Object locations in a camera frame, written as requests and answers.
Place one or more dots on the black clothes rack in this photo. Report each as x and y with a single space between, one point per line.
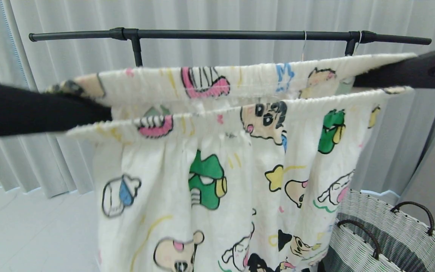
221 34

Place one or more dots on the pink clothes hanger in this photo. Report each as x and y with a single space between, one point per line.
303 49

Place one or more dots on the cream printed garment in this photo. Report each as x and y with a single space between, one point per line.
164 181

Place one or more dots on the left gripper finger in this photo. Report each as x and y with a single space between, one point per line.
32 109

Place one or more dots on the white laundry basket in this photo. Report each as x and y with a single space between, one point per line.
361 234

